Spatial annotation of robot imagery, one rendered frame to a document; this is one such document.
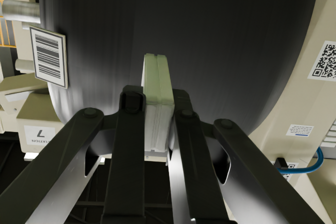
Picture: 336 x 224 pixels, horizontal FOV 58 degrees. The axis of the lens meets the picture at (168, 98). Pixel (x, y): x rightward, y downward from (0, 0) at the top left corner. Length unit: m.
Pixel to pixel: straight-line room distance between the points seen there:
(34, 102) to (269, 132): 0.72
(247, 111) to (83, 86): 0.18
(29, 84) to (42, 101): 0.08
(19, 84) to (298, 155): 0.88
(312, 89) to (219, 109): 0.31
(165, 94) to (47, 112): 0.87
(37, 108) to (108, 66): 0.74
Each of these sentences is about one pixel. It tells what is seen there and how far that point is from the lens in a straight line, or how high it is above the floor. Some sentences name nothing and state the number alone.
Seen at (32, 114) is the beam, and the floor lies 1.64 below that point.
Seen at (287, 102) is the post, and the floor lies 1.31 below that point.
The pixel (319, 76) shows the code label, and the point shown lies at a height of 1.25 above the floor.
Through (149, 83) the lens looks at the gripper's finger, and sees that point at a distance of 0.16.
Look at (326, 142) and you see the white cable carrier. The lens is 0.75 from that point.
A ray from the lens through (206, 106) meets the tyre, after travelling 0.33.
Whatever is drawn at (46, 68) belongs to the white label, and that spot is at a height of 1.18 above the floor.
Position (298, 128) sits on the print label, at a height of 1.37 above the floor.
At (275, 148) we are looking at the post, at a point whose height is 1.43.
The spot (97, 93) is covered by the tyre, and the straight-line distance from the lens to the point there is 0.32.
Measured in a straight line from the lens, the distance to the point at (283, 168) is 0.71.
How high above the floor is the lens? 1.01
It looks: 35 degrees up
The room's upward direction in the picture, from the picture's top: 170 degrees counter-clockwise
